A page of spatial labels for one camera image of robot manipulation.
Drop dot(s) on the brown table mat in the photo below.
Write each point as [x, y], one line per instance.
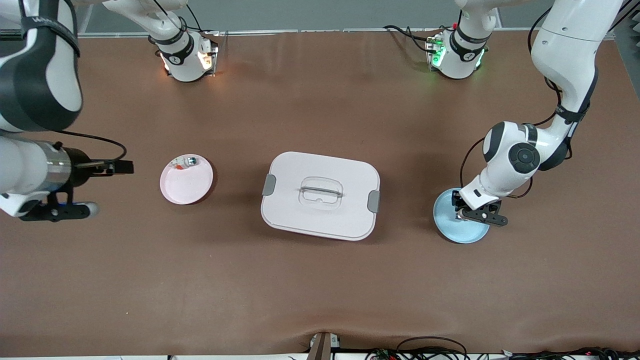
[150, 280]

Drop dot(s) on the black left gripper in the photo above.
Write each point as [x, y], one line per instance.
[456, 198]

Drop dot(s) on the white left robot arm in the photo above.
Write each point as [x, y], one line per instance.
[565, 55]

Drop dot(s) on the silver table edge rail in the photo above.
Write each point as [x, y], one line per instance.
[300, 31]

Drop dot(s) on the red white keyboard switch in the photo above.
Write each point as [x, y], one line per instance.
[178, 165]

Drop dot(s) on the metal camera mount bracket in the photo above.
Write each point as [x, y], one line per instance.
[322, 347]

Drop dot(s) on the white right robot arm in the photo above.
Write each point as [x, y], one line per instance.
[40, 65]

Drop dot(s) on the small items on pink plate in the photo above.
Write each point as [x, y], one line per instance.
[192, 161]

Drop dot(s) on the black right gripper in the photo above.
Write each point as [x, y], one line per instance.
[80, 166]

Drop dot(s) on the light blue round plate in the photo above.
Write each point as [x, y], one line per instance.
[452, 227]

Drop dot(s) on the white lidded storage box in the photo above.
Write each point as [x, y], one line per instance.
[320, 215]

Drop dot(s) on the pink round plate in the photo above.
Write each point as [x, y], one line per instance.
[186, 182]

